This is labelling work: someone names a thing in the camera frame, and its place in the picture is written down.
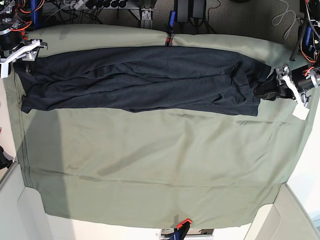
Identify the dark navy long-sleeve shirt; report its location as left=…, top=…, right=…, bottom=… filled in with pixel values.
left=13, top=46, right=271, bottom=116

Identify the blue clamp top right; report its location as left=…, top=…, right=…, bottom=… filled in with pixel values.
left=302, top=26, right=314, bottom=52

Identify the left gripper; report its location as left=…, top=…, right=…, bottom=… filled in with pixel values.
left=253, top=64, right=320, bottom=108

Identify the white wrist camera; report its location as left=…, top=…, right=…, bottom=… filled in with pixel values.
left=0, top=61, right=10, bottom=79
left=292, top=104, right=310, bottom=121

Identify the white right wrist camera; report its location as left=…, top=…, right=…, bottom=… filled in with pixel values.
left=0, top=61, right=10, bottom=79

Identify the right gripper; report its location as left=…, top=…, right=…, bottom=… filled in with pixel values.
left=0, top=28, right=48, bottom=75

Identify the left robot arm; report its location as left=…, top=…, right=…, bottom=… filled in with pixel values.
left=253, top=0, right=320, bottom=108

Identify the blue clamp top left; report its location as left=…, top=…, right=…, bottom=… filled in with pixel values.
left=30, top=0, right=44, bottom=29

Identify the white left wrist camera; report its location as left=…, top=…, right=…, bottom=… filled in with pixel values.
left=292, top=104, right=310, bottom=121

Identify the black power adapter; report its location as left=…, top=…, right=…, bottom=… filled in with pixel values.
left=174, top=0, right=207, bottom=23

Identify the aluminium frame bracket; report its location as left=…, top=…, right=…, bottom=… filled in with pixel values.
left=140, top=8, right=153, bottom=29

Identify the green table cloth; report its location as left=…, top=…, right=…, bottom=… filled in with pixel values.
left=3, top=23, right=319, bottom=229

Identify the blue clamp top centre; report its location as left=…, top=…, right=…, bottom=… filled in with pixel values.
left=165, top=10, right=176, bottom=47

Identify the black object left edge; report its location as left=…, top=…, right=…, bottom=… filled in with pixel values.
left=0, top=146, right=13, bottom=170

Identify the blue clamp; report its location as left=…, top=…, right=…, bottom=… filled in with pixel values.
left=30, top=0, right=44, bottom=29
left=165, top=10, right=176, bottom=47
left=302, top=26, right=314, bottom=52

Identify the orange black clamp bottom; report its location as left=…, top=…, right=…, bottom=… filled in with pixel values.
left=169, top=218, right=192, bottom=240

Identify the white power strip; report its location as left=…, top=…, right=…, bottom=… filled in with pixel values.
left=62, top=0, right=87, bottom=11

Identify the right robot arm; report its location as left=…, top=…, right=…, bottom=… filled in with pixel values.
left=0, top=0, right=48, bottom=79

